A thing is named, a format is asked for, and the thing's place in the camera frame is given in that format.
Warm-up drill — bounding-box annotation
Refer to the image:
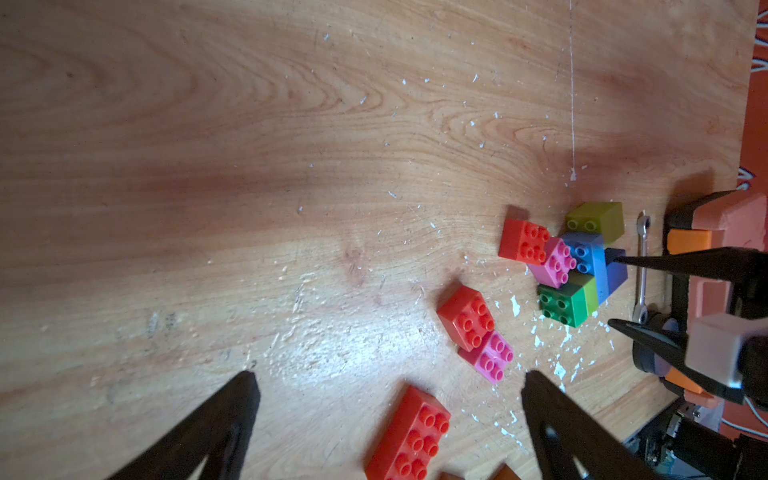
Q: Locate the brown lego plate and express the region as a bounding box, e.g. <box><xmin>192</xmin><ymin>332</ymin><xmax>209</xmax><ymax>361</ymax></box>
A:
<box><xmin>490</xmin><ymin>464</ymin><xmax>521</xmax><ymax>480</ymax></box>
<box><xmin>438</xmin><ymin>472</ymin><xmax>464</xmax><ymax>480</ymax></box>

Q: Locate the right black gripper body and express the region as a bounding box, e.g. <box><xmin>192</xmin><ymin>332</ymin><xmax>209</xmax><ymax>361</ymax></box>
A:
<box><xmin>730</xmin><ymin>248</ymin><xmax>767</xmax><ymax>408</ymax></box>

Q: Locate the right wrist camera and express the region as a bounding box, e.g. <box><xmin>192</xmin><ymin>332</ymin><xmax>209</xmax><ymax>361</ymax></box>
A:
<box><xmin>685</xmin><ymin>313</ymin><xmax>767</xmax><ymax>388</ymax></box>

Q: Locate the long red lego brick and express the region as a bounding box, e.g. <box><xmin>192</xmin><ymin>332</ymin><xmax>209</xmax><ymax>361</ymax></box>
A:
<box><xmin>365</xmin><ymin>385</ymin><xmax>451</xmax><ymax>480</ymax></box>

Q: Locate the dark green lego brick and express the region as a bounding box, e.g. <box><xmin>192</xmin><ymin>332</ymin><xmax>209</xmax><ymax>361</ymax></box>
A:
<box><xmin>537</xmin><ymin>283</ymin><xmax>589</xmax><ymax>327</ymax></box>

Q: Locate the orange tool case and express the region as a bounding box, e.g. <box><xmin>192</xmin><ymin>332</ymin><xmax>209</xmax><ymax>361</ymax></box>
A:
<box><xmin>632</xmin><ymin>190</ymin><xmax>767</xmax><ymax>408</ymax></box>

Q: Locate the lime lego brick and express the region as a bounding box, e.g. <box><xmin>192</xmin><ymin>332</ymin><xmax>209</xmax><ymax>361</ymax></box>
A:
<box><xmin>569</xmin><ymin>270</ymin><xmax>599</xmax><ymax>316</ymax></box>

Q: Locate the brown lego plate left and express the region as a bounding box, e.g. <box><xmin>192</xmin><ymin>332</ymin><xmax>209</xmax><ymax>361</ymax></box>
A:
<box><xmin>438</xmin><ymin>472</ymin><xmax>464</xmax><ymax>480</ymax></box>

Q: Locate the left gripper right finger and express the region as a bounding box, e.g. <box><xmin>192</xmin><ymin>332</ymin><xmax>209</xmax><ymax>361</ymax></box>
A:
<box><xmin>521</xmin><ymin>370</ymin><xmax>660</xmax><ymax>479</ymax></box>

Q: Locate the brown lego plate right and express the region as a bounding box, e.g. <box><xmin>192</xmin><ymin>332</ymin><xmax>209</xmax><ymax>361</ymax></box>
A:
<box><xmin>490</xmin><ymin>464</ymin><xmax>521</xmax><ymax>480</ymax></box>

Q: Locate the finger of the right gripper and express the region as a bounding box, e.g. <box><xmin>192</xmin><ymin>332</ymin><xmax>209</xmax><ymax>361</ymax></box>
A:
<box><xmin>617</xmin><ymin>247</ymin><xmax>767</xmax><ymax>282</ymax></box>
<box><xmin>608</xmin><ymin>319</ymin><xmax>745</xmax><ymax>404</ymax></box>

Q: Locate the lime lego brick lone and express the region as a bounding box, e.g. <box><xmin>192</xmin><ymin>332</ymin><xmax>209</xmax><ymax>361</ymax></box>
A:
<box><xmin>565</xmin><ymin>202</ymin><xmax>625</xmax><ymax>245</ymax></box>

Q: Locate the pink lego brick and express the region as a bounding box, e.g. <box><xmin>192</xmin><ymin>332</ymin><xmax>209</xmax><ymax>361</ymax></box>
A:
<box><xmin>458</xmin><ymin>330</ymin><xmax>514</xmax><ymax>385</ymax></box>
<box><xmin>529</xmin><ymin>237</ymin><xmax>578</xmax><ymax>289</ymax></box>

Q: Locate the light blue long lego brick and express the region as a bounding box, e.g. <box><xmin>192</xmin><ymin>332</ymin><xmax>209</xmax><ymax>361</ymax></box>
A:
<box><xmin>605</xmin><ymin>248</ymin><xmax>628</xmax><ymax>296</ymax></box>

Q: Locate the dark blue lego brick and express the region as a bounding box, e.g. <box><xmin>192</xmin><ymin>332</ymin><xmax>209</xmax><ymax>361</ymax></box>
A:
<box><xmin>562</xmin><ymin>232</ymin><xmax>609</xmax><ymax>305</ymax></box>

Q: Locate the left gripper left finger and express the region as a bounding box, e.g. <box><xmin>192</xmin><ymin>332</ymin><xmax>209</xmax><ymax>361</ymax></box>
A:
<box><xmin>111</xmin><ymin>370</ymin><xmax>261</xmax><ymax>479</ymax></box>

